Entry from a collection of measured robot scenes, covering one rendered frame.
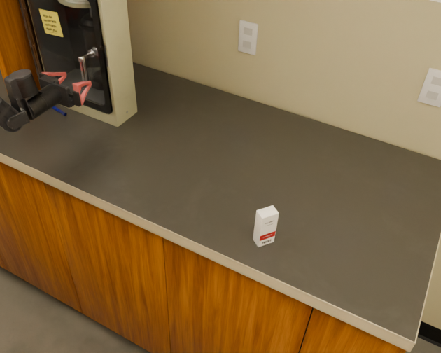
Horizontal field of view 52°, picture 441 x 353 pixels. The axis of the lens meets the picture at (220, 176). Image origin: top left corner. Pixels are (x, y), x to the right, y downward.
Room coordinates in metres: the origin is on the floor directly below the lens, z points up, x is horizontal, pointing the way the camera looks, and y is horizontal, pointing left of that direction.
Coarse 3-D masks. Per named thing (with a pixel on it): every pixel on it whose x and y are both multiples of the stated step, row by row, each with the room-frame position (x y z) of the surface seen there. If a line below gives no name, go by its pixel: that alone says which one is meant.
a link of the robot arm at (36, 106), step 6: (36, 96) 1.05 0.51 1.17; (24, 102) 1.01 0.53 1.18; (30, 102) 1.02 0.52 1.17; (36, 102) 1.03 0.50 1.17; (42, 102) 1.04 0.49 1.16; (24, 108) 1.01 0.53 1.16; (30, 108) 1.01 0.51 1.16; (36, 108) 1.02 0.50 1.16; (42, 108) 1.03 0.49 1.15; (30, 114) 1.01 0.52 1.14; (36, 114) 1.01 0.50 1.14
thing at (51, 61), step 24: (24, 0) 1.37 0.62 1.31; (48, 0) 1.32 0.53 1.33; (72, 0) 1.28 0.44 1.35; (96, 0) 1.24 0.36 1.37; (72, 24) 1.29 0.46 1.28; (96, 24) 1.25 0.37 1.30; (48, 48) 1.35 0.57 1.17; (72, 48) 1.30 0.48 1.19; (96, 48) 1.25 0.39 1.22; (72, 72) 1.31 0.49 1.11; (96, 72) 1.26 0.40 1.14; (72, 96) 1.32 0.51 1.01; (96, 96) 1.27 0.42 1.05
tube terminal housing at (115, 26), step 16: (112, 0) 1.29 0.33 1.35; (112, 16) 1.28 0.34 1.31; (112, 32) 1.28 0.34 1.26; (128, 32) 1.34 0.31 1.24; (112, 48) 1.27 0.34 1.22; (128, 48) 1.34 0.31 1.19; (112, 64) 1.26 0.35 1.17; (128, 64) 1.33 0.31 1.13; (112, 80) 1.25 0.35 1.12; (128, 80) 1.32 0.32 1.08; (112, 96) 1.25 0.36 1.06; (128, 96) 1.31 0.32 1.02; (80, 112) 1.32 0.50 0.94; (96, 112) 1.29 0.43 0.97; (112, 112) 1.26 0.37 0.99; (128, 112) 1.30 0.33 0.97
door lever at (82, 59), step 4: (88, 52) 1.26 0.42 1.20; (92, 52) 1.26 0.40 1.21; (80, 56) 1.22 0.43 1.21; (84, 56) 1.23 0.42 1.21; (88, 56) 1.24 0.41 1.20; (92, 56) 1.26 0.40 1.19; (80, 60) 1.21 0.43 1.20; (84, 60) 1.22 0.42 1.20; (80, 64) 1.22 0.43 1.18; (84, 64) 1.22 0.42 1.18; (80, 68) 1.22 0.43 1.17; (84, 68) 1.22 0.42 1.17; (84, 72) 1.22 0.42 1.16; (84, 76) 1.22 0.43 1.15; (88, 76) 1.23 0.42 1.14; (84, 80) 1.22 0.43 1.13; (88, 80) 1.22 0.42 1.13
